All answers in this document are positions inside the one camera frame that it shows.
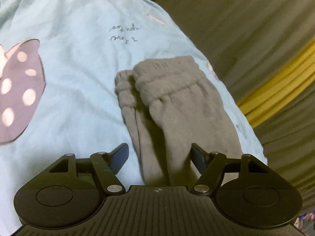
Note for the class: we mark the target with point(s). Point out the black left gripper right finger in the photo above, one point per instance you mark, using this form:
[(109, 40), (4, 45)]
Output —
[(245, 191)]

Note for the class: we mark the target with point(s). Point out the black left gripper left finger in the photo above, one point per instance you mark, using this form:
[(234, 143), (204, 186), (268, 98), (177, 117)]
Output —
[(70, 190)]

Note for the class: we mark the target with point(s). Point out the grey sweatpants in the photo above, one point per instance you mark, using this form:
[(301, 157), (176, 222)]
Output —
[(167, 105)]

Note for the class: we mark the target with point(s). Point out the light blue patterned bedsheet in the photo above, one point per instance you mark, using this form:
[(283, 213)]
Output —
[(83, 45)]

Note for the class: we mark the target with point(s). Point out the grey and yellow curtain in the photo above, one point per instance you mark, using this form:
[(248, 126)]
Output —
[(263, 51)]

